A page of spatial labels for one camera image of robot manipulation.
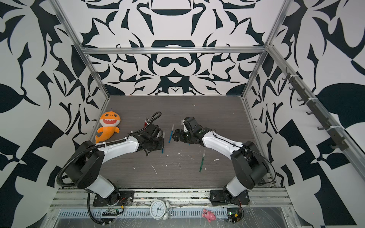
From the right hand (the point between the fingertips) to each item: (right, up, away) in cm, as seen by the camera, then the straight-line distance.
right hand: (176, 135), depth 87 cm
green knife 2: (+15, -18, -1) cm, 23 cm away
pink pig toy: (+16, -34, -19) cm, 43 cm away
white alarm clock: (-7, -32, -20) cm, 38 cm away
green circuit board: (+29, -37, -16) cm, 49 cm away
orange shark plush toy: (-45, +8, +8) cm, 47 cm away
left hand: (-8, -5, +3) cm, 10 cm away
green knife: (-22, +7, +18) cm, 29 cm away
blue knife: (-6, +2, -12) cm, 13 cm away
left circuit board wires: (-31, -35, -16) cm, 49 cm away
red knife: (-24, +6, +17) cm, 29 cm away
